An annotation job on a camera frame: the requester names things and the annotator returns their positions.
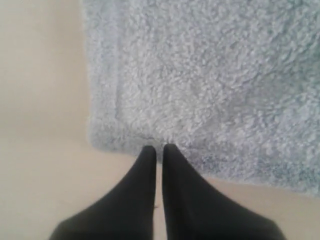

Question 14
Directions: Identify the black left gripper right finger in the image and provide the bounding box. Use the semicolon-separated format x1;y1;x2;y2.
162;144;285;240

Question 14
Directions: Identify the light blue fluffy towel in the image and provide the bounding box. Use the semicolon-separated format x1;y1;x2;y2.
81;0;320;197

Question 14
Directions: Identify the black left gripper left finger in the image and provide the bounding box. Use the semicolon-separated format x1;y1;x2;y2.
50;146;157;240

